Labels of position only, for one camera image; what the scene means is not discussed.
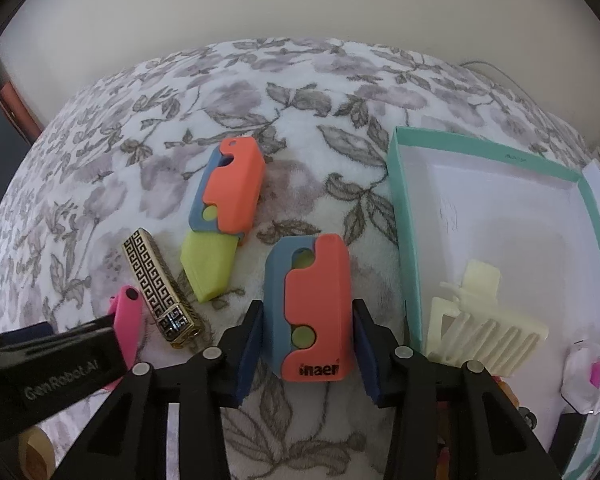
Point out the orange blue toy knife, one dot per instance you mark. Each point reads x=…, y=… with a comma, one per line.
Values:
x=320, y=300

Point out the pink lighter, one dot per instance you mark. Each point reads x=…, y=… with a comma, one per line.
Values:
x=127, y=320

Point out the small black metal-capped item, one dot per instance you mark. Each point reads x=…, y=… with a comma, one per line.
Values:
x=527, y=417

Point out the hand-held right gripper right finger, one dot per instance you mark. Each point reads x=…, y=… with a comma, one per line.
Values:
x=370, y=360

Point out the tan tape roll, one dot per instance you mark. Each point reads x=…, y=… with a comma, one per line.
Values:
x=30, y=455

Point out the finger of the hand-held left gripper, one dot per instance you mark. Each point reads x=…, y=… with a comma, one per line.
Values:
x=55, y=335

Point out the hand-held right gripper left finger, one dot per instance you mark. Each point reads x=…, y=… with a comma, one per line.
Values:
x=247, y=360

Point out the floral printed blanket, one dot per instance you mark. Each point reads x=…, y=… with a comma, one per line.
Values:
x=130, y=110

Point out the white board green border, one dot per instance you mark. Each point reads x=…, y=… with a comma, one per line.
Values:
x=505, y=210

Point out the brown door frame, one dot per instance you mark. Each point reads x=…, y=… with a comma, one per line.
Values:
x=17, y=107

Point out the orange toy knife yellow blade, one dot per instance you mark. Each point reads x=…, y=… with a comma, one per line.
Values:
x=235, y=185

